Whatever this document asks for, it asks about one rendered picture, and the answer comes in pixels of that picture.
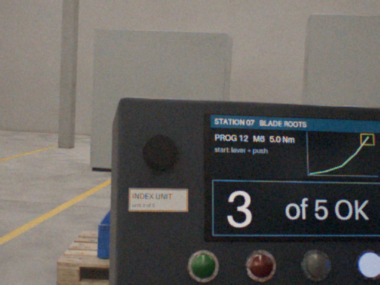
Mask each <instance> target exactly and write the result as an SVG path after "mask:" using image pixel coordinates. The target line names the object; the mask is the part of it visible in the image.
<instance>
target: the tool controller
mask: <svg viewBox="0 0 380 285"><path fill-rule="evenodd" d="M211 179H242V180H267V208H268V237H212V225H211ZM202 249H204V250H207V251H209V252H211V253H213V254H214V256H215V257H216V258H217V260H218V273H217V275H216V276H215V277H214V278H213V279H212V280H210V281H208V282H204V283H202V282H198V281H196V280H194V279H193V278H192V277H191V276H190V274H189V272H188V270H187V262H188V260H189V258H190V256H191V255H192V254H193V253H195V252H196V251H199V250H202ZM259 249H261V250H264V251H266V252H268V253H270V254H271V255H272V256H273V258H274V259H275V263H276V270H275V273H274V275H273V276H272V277H271V278H270V279H269V280H266V281H262V282H259V281H255V280H253V279H251V278H250V277H249V276H248V275H247V273H246V267H245V265H246V258H247V257H248V256H249V255H250V253H252V252H254V251H255V250H259ZM314 249H317V250H319V251H322V252H324V253H326V254H327V256H328V257H329V259H330V261H331V265H332V266H331V270H330V273H329V274H328V276H327V277H326V278H324V279H322V280H321V281H311V280H310V279H309V278H306V277H305V276H304V273H303V272H302V270H301V260H302V257H303V256H305V253H306V252H309V251H311V250H314ZM368 249H370V250H373V251H377V252H378V253H379V254H380V107H356V106H340V105H311V104H295V103H279V102H233V101H217V100H201V99H172V98H156V97H122V98H120V101H119V104H118V106H117V110H116V115H115V117H114V121H113V123H112V142H111V225H110V252H109V280H108V285H380V277H379V278H377V279H375V280H373V281H367V280H365V279H363V278H362V277H360V276H359V275H358V273H357V271H356V268H355V261H356V258H357V256H358V254H359V253H360V252H361V251H364V250H368Z"/></svg>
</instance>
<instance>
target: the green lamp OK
mask: <svg viewBox="0 0 380 285"><path fill-rule="evenodd" d="M187 270H188V272H189V274H190V276H191V277H192V278H193V279H194V280H196V281H198V282H202V283H204V282H208V281H210V280H212V279H213V278H214V277H215V276H216V275H217V273H218V260H217V258H216V257H215V256H214V254H213V253H211V252H209V251H207V250H204V249H202V250H199V251H196V252H195V253H193V254H192V255H191V256H190V258H189V260H188V262H187Z"/></svg>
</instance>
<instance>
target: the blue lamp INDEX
mask: <svg viewBox="0 0 380 285"><path fill-rule="evenodd" d="M355 268H356V271H357V273H358V275H359V276H360V277H362V278H363V279H365V280H367V281H373V280H375V279H377V278H379V277H380V254H379V253H378V252H377V251H373V250H370V249H368V250H364V251H361V252H360V253H359V254H358V256H357V258H356V261H355Z"/></svg>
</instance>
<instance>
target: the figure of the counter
mask: <svg viewBox="0 0 380 285"><path fill-rule="evenodd" d="M211 225H212V238H267V237H268V208H267V180H242V179H211Z"/></svg>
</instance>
